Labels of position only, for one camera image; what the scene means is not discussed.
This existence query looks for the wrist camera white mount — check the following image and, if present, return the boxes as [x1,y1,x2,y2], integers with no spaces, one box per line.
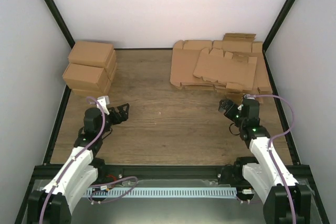
[97,95,110,115]
[238,94,255,111]

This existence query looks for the light blue slotted cable duct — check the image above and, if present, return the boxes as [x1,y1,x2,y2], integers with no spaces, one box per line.
[83,187,237,199]

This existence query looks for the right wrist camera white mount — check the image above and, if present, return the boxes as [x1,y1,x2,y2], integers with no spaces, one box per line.
[238,94,255,111]

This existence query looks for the stack of flat cardboard blanks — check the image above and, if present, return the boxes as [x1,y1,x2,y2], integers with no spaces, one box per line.
[170,33,272,101]

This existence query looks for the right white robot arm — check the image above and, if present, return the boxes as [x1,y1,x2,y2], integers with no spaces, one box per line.
[218,95,312,223]

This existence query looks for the cardboard box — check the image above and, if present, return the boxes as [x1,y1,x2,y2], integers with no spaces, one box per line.
[68,41,117,71]
[193,48,257,91]
[71,79,111,98]
[62,63,112,91]

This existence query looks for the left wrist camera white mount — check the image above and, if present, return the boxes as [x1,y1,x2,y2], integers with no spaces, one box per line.
[97,95,110,115]

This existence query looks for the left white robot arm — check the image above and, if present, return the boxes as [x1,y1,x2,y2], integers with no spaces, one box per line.
[27,99,130,223]

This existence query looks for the black aluminium frame rail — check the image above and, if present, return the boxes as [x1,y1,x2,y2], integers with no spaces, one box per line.
[32,164,313,184]

